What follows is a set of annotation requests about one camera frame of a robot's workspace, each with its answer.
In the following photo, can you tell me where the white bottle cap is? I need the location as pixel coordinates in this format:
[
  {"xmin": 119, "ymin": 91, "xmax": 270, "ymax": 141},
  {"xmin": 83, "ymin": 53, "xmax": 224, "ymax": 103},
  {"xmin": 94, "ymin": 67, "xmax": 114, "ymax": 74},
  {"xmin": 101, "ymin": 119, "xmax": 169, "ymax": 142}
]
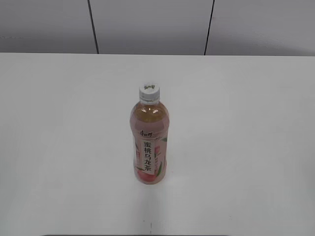
[{"xmin": 139, "ymin": 82, "xmax": 160, "ymax": 102}]

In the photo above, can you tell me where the peach oolong tea bottle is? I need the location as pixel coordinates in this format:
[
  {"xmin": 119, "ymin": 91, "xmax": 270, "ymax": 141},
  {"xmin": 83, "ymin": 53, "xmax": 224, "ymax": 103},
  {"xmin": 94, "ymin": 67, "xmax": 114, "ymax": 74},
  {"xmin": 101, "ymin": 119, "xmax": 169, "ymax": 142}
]
[{"xmin": 129, "ymin": 97, "xmax": 170, "ymax": 184}]

